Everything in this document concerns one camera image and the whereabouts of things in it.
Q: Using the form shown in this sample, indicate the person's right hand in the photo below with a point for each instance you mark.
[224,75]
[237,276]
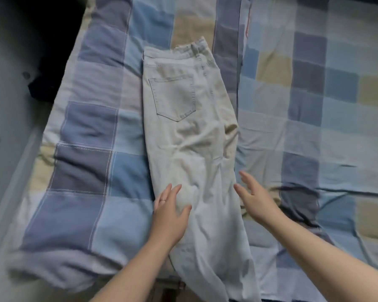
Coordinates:
[258,201]

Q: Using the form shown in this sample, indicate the person's left forearm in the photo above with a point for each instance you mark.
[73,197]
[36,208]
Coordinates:
[135,273]

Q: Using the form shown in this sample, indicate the person's right forearm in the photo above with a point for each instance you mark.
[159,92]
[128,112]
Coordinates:
[327,261]

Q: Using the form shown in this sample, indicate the beige jeans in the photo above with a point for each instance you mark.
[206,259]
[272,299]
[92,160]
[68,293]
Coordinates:
[189,135]

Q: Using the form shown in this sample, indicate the plaid quilt with orange tags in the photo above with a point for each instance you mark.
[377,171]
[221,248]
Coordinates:
[88,173]

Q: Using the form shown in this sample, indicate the bed with plaid sheet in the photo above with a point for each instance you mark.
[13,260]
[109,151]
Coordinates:
[315,110]

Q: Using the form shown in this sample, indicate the person's left hand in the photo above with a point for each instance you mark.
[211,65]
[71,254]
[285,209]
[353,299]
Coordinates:
[169,220]

